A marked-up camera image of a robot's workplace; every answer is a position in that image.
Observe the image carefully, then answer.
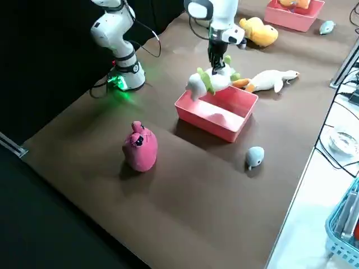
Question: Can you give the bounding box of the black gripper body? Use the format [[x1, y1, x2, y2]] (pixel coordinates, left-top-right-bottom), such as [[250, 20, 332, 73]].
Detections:
[[209, 40, 227, 55]]

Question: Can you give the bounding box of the white plush doll green trim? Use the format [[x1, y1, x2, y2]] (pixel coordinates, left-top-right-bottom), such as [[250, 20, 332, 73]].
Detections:
[[186, 55, 242, 102]]

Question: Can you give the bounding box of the yellow fox plush doll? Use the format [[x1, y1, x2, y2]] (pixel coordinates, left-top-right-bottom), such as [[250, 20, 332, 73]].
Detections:
[[279, 0, 312, 13], [239, 16, 279, 48]]

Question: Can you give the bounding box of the pink plastic box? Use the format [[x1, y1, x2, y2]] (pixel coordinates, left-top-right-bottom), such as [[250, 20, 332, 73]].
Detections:
[[174, 85, 259, 143], [264, 0, 325, 32]]

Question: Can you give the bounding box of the white goose plush doll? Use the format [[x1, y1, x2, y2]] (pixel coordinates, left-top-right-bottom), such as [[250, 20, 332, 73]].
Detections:
[[232, 69, 300, 94]]

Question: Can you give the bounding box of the grey plush toy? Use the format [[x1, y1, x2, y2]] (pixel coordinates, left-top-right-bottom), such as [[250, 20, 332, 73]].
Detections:
[[246, 146, 265, 171]]

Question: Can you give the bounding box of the pale blue plush toy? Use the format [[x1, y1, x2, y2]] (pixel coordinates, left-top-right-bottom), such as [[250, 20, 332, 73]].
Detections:
[[320, 21, 336, 36]]

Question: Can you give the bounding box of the pink plush toy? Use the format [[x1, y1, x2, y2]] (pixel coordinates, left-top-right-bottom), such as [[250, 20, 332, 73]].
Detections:
[[122, 120, 158, 172]]

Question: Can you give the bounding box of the clear glass bowl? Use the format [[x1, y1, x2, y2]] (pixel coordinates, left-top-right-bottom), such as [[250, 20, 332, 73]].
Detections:
[[327, 131, 359, 157]]

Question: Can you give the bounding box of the blue plastic basket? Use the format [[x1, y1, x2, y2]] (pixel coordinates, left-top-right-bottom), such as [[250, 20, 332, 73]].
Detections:
[[325, 177, 359, 262]]

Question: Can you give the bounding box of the black cable with silver tip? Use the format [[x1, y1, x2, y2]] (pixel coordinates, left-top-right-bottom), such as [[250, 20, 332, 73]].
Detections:
[[123, 0, 163, 59]]

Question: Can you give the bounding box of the aluminium profile post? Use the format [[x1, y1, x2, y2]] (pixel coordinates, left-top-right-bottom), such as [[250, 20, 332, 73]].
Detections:
[[330, 36, 359, 90]]

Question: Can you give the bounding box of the aluminium rail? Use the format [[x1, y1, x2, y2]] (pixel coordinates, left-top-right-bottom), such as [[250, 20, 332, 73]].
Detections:
[[0, 131, 29, 158]]

